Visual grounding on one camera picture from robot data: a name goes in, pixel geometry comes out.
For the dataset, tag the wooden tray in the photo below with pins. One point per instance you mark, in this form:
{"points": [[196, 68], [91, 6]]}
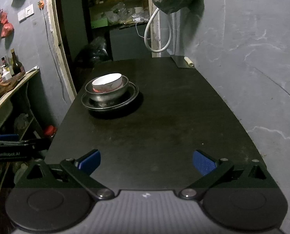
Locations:
{"points": [[8, 81]]}

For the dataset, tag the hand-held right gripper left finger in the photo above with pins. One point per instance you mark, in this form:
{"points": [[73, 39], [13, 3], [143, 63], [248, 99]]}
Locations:
{"points": [[90, 162]]}

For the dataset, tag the white wall switch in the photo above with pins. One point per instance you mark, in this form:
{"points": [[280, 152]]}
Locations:
{"points": [[26, 12]]}

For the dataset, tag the dark glass bottle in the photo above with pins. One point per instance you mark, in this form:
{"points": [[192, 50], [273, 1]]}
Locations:
{"points": [[16, 64]]}

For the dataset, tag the steel plate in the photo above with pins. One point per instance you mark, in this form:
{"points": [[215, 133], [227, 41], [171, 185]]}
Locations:
{"points": [[96, 106], [110, 104]]}

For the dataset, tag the black plastic bag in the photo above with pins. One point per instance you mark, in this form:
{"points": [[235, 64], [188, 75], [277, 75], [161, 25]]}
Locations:
{"points": [[93, 51]]}

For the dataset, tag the orange wall hook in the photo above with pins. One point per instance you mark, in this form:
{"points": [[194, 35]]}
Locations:
{"points": [[41, 5]]}

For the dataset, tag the large steel basin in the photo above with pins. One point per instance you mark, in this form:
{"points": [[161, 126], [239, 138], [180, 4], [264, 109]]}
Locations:
{"points": [[134, 95]]}

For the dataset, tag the red plastic bags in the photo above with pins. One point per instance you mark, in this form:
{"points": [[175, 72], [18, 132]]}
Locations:
{"points": [[6, 26]]}

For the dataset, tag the white plastic bottle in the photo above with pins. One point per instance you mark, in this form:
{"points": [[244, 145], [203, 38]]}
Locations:
{"points": [[6, 75]]}

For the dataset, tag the grey cabinet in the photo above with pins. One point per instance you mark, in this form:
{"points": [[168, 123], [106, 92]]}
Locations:
{"points": [[130, 43]]}

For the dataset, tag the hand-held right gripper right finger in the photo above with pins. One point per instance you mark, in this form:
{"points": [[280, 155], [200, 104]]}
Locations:
{"points": [[204, 162]]}

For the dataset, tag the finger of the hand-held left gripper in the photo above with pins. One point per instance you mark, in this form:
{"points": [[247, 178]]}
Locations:
{"points": [[35, 143], [7, 137]]}

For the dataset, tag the small steel bowl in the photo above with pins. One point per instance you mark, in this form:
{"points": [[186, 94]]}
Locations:
{"points": [[106, 96]]}

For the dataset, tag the green box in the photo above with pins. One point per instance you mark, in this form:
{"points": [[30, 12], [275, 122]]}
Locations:
{"points": [[99, 23]]}

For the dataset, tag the cluttered wooden shelf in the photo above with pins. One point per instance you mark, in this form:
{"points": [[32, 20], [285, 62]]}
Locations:
{"points": [[115, 4]]}

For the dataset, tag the white ceramic bowl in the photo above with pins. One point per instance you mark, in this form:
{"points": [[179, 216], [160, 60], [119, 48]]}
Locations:
{"points": [[106, 79], [116, 88]]}

